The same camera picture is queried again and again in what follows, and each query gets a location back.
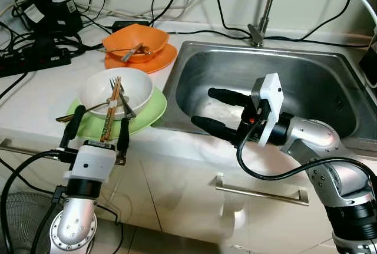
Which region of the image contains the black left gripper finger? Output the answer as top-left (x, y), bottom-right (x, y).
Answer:
top-left (116, 117), bottom-right (131, 151)
top-left (59, 105), bottom-right (87, 149)

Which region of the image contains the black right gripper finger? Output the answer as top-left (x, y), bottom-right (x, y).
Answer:
top-left (208, 88), bottom-right (255, 108)
top-left (191, 116), bottom-right (243, 144)

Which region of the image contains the brown wooden chopstick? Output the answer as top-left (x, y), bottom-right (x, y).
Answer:
top-left (105, 77), bottom-right (123, 143)
top-left (100, 78), bottom-right (120, 143)

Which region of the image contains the steel fork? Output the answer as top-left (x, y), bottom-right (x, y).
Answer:
top-left (109, 77), bottom-right (137, 119)

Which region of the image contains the brass spoon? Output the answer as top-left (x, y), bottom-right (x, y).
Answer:
top-left (56, 101), bottom-right (113, 124)

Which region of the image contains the light green plate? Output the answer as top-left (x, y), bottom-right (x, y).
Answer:
top-left (66, 87), bottom-right (168, 138)

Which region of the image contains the white bowl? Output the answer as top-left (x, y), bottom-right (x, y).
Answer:
top-left (78, 67), bottom-right (155, 120)

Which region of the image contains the white kitchen cabinet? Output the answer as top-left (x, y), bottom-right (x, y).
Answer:
top-left (0, 130), bottom-right (377, 254)

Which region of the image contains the steel faucet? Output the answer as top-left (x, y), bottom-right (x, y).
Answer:
top-left (247, 0), bottom-right (313, 47)

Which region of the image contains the stainless steel sink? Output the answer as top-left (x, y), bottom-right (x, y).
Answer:
top-left (154, 41), bottom-right (377, 153)

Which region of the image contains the black power strip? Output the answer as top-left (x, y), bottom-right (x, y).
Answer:
top-left (0, 47), bottom-right (72, 78)

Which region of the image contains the orange plate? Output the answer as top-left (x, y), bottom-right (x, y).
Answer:
top-left (105, 43), bottom-right (178, 75)

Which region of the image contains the steel spoon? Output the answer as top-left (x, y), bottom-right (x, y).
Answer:
top-left (121, 43), bottom-right (155, 63)

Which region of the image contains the black countertop appliance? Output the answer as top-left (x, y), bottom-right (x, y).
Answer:
top-left (359, 45), bottom-right (377, 87)

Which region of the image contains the orange bowl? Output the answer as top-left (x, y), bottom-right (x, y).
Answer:
top-left (102, 23), bottom-right (169, 64)

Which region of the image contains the black charger with labels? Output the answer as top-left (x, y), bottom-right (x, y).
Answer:
top-left (28, 0), bottom-right (84, 35)

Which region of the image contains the small flat black adapter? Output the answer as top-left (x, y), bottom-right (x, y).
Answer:
top-left (112, 21), bottom-right (148, 31)

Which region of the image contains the grey floor fan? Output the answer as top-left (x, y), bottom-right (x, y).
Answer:
top-left (0, 192), bottom-right (62, 254)

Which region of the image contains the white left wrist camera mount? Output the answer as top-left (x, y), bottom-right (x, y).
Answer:
top-left (69, 142), bottom-right (117, 183)

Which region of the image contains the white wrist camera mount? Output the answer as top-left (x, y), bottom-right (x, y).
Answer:
top-left (250, 72), bottom-right (285, 147)
top-left (69, 142), bottom-right (117, 183)

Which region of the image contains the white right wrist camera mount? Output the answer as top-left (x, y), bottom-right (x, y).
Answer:
top-left (250, 72), bottom-right (285, 147)

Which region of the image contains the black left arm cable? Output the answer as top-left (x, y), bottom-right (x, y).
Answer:
top-left (0, 148), bottom-right (71, 254)

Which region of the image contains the black power strip cable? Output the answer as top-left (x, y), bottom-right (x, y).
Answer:
top-left (0, 72), bottom-right (29, 100)

